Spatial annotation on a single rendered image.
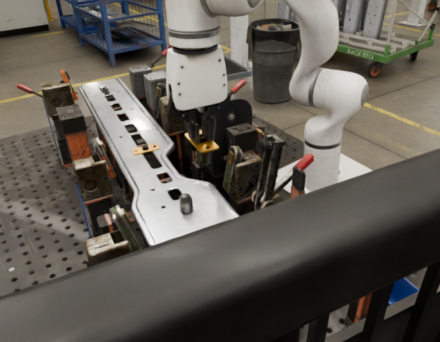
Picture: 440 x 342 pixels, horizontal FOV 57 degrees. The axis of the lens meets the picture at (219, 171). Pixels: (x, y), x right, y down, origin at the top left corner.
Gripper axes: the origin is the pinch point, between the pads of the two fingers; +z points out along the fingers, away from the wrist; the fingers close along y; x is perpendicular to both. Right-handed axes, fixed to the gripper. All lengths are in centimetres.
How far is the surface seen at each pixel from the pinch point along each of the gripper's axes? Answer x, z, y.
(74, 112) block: -80, 24, 15
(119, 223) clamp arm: -3.7, 18.3, 17.3
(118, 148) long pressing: -51, 27, 7
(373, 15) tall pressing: -298, 71, -344
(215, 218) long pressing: -6.0, 27.4, -4.9
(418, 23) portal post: -400, 125, -549
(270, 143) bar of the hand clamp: 0.8, 6.6, -14.9
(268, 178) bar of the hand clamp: 1.9, 14.2, -14.0
